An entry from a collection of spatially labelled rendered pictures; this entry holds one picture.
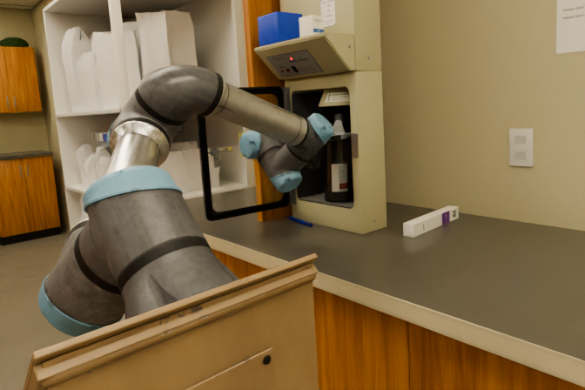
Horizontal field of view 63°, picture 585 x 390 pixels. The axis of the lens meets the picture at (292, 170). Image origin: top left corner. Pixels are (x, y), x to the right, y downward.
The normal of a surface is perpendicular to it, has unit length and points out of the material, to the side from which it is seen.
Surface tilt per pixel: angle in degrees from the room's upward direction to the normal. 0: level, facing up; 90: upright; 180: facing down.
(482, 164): 90
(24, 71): 90
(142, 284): 56
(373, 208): 90
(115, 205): 63
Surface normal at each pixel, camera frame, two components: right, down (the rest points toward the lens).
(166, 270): -0.11, -0.71
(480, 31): -0.76, 0.13
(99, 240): -0.57, 0.04
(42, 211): 0.64, 0.07
